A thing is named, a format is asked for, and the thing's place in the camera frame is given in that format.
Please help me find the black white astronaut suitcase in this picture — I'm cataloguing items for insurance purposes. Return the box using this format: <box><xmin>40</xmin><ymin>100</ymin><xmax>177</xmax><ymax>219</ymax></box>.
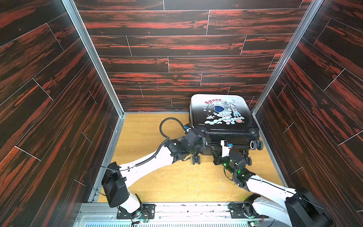
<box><xmin>190</xmin><ymin>94</ymin><xmax>263</xmax><ymax>166</ymax></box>

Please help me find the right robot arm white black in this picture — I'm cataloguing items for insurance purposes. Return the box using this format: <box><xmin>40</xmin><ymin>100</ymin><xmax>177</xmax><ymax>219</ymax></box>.
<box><xmin>212</xmin><ymin>147</ymin><xmax>334</xmax><ymax>227</ymax></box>

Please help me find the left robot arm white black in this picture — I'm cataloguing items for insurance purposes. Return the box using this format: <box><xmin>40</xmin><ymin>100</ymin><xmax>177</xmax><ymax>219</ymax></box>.
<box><xmin>102</xmin><ymin>126</ymin><xmax>207</xmax><ymax>214</ymax></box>

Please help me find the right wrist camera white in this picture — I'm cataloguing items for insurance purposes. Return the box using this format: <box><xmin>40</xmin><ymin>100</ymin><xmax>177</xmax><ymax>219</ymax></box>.
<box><xmin>220</xmin><ymin>140</ymin><xmax>233</xmax><ymax>158</ymax></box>

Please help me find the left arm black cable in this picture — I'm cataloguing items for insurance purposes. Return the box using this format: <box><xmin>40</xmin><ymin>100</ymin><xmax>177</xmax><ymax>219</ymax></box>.
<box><xmin>158</xmin><ymin>117</ymin><xmax>186</xmax><ymax>142</ymax></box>

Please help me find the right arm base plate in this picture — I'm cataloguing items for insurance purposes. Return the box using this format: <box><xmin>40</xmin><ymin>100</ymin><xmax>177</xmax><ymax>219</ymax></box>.
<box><xmin>227</xmin><ymin>202</ymin><xmax>265</xmax><ymax>219</ymax></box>

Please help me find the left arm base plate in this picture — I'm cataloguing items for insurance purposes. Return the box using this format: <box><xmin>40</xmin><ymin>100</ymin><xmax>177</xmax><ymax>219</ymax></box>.
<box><xmin>116</xmin><ymin>203</ymin><xmax>156</xmax><ymax>220</ymax></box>

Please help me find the aluminium front rail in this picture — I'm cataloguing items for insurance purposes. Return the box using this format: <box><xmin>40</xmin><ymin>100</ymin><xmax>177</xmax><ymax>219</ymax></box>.
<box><xmin>74</xmin><ymin>202</ymin><xmax>286</xmax><ymax>227</ymax></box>

